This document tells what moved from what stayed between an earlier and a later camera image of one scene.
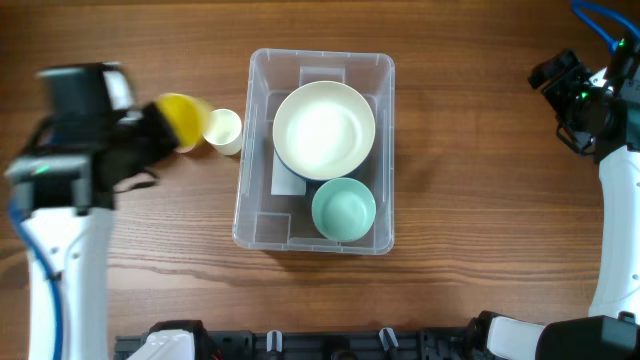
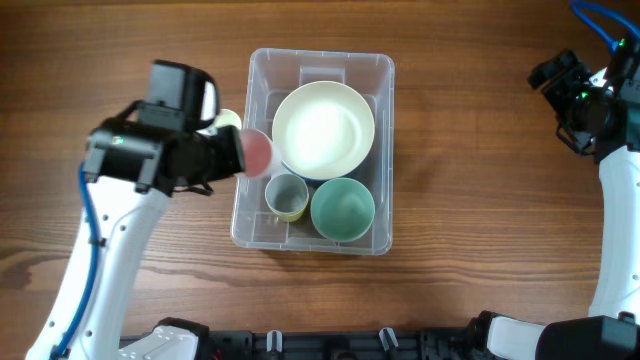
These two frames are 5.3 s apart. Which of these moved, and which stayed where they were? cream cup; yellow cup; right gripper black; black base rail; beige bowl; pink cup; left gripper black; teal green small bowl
Moved: pink cup; yellow cup; left gripper black
Stayed: teal green small bowl; cream cup; black base rail; right gripper black; beige bowl
